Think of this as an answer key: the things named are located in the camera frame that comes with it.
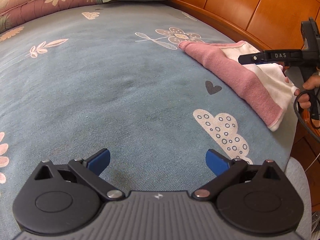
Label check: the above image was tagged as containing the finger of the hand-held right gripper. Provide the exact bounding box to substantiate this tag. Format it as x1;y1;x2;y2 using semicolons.
238;52;265;65

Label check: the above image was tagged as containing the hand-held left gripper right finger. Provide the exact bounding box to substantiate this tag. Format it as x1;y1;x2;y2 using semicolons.
192;149;289;200

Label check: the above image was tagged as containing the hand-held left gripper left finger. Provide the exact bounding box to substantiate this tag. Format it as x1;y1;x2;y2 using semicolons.
26;148;125;202

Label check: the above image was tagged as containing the pink and white knit sweater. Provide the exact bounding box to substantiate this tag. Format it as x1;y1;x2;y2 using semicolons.
178;40;299;132

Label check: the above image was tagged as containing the person's right hand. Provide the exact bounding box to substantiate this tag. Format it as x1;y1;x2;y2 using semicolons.
284;72;320;110

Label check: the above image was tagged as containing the wooden headboard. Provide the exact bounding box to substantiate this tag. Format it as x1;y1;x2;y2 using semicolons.
159;0;320;128

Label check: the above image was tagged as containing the bed with blue floral sheet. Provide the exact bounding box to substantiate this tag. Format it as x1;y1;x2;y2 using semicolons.
0;1;297;240

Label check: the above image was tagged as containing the folded pink floral quilt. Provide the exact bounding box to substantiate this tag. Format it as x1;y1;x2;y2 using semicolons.
0;0;104;34

